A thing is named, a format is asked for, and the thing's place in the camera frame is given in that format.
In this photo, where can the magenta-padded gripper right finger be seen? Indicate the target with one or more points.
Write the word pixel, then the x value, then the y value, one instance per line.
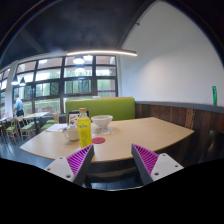
pixel 159 165

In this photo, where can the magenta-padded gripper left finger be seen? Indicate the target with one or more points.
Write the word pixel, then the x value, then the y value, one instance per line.
pixel 63 166

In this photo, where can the white teapot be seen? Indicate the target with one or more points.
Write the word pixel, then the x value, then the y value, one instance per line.
pixel 72 132

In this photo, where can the white paper sheet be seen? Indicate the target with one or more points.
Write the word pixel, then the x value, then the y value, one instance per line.
pixel 56 127

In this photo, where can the yellow drink bottle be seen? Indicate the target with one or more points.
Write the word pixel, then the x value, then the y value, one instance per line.
pixel 84 130

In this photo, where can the flat round red coaster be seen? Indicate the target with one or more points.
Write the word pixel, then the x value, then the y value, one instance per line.
pixel 98 140

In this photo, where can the dark standing sign card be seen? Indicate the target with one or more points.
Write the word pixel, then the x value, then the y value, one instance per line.
pixel 73 115

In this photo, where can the light wooden dining table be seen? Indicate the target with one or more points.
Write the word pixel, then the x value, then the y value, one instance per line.
pixel 35 115

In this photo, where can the white footed bowl cup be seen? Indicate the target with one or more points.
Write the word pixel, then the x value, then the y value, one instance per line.
pixel 102 121

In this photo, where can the group of wooden green-seat chairs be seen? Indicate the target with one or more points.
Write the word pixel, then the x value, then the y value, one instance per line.
pixel 15 128

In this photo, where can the green upholstered bench back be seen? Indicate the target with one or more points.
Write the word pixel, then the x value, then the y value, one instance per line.
pixel 106 108

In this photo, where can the person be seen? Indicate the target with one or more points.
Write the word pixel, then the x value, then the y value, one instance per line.
pixel 18 106

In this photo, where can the group of round pendant lamps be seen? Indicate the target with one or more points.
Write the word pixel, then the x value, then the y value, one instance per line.
pixel 79 60

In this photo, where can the long linear pendant light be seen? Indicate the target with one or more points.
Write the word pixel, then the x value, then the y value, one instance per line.
pixel 103 52

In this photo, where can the dark-framed window wall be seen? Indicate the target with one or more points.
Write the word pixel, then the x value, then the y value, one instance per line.
pixel 50 88

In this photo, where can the green wall sign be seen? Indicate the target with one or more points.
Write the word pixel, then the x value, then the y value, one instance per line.
pixel 214 95

